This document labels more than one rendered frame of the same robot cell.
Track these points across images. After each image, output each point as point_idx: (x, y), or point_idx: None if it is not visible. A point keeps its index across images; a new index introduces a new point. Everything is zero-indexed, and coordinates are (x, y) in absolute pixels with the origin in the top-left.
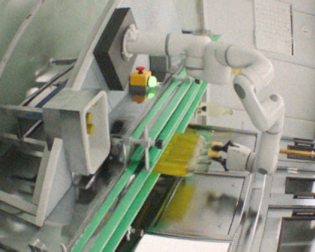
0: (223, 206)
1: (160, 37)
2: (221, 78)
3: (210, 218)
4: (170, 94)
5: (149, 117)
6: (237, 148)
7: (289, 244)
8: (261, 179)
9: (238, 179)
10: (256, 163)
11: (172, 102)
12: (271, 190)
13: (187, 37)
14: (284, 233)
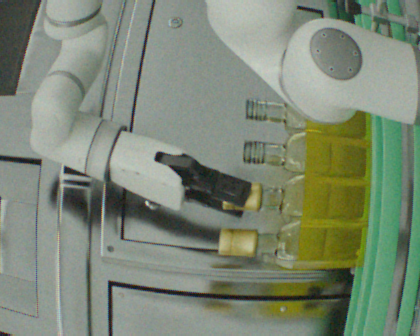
0: (175, 91)
1: None
2: None
3: (206, 44)
4: (398, 317)
5: None
6: (161, 145)
7: (14, 12)
8: (68, 228)
9: (143, 229)
10: (95, 116)
11: (388, 258)
12: (36, 218)
13: (364, 31)
14: (18, 41)
